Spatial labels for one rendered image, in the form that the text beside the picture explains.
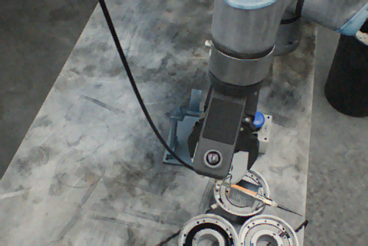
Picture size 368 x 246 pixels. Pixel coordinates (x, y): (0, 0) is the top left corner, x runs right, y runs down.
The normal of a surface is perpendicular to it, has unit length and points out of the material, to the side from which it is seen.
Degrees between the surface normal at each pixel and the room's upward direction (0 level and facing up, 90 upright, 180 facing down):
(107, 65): 0
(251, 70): 83
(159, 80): 0
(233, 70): 82
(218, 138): 23
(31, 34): 0
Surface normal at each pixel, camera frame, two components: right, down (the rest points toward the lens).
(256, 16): 0.05, 0.73
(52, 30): 0.01, -0.59
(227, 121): -0.05, -0.24
